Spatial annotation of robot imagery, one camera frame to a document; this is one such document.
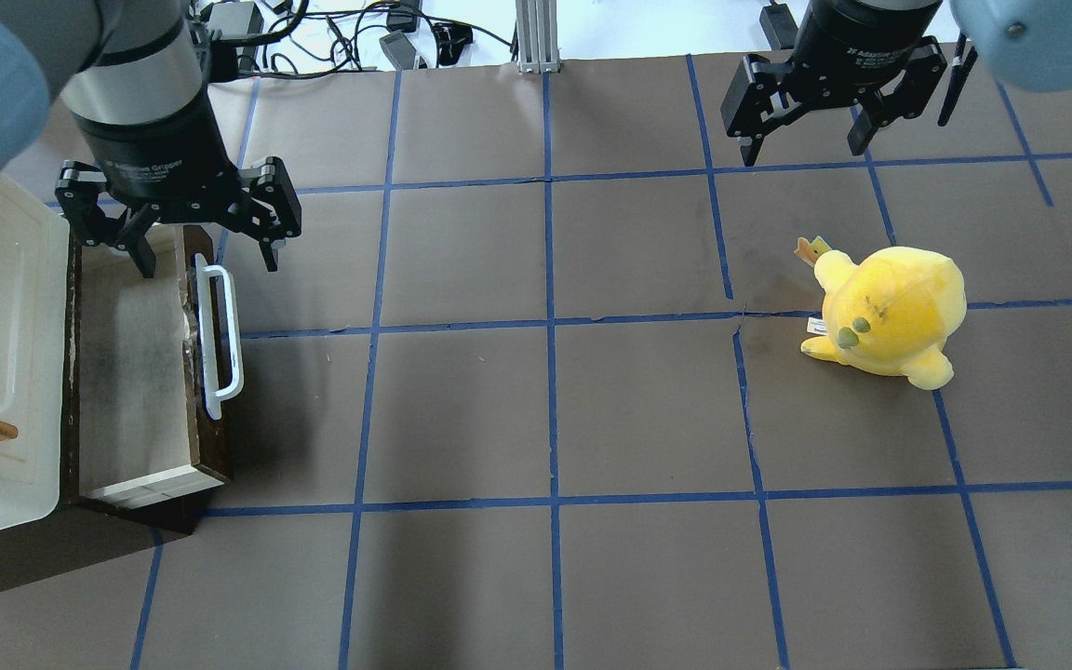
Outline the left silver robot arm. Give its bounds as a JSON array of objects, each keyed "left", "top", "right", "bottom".
[{"left": 0, "top": 1, "right": 302, "bottom": 278}]

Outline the white drawer handle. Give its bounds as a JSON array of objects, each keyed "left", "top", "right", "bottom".
[{"left": 193, "top": 254, "right": 245, "bottom": 421}]

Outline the black power adapter brick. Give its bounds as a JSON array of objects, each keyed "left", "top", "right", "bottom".
[{"left": 200, "top": 1, "right": 263, "bottom": 41}]

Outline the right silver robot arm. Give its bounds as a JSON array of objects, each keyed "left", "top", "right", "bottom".
[{"left": 720, "top": 1, "right": 1072, "bottom": 167}]

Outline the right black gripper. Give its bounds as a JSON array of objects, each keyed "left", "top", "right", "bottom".
[{"left": 720, "top": 1, "right": 947, "bottom": 167}]

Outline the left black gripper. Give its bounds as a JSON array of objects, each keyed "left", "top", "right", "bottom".
[{"left": 54, "top": 93, "right": 302, "bottom": 279}]

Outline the yellow plush dinosaur toy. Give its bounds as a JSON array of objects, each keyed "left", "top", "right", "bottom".
[{"left": 795, "top": 236, "right": 969, "bottom": 391}]

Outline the pulled-out wooden drawer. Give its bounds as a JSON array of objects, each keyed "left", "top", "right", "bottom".
[{"left": 77, "top": 225, "right": 234, "bottom": 509}]

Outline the cream plastic storage box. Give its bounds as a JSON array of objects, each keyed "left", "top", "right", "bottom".
[{"left": 0, "top": 174, "right": 71, "bottom": 530}]

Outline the dark brown wooden drawer cabinet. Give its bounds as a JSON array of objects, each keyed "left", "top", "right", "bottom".
[{"left": 0, "top": 236, "right": 205, "bottom": 593}]

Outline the aluminium frame post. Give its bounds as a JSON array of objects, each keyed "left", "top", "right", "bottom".
[{"left": 513, "top": 0, "right": 562, "bottom": 74}]

